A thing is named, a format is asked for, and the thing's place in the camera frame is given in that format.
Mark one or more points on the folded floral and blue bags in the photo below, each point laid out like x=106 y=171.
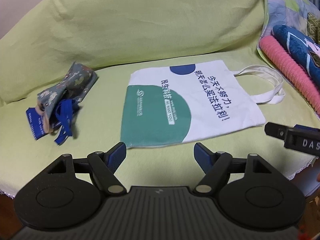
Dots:
x=57 y=105

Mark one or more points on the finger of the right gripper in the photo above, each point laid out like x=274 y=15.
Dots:
x=276 y=130
x=306 y=129

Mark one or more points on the white printed canvas tote bag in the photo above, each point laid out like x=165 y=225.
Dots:
x=177 y=104

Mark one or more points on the blue patterned blanket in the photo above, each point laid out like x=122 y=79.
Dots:
x=301 y=48

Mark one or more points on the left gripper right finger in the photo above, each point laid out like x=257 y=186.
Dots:
x=217 y=167

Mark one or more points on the patchwork quilt cover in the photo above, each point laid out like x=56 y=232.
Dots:
x=293 y=13

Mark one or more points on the pink knitted blanket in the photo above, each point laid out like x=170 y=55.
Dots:
x=291 y=70

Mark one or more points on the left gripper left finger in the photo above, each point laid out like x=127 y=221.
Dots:
x=101 y=167

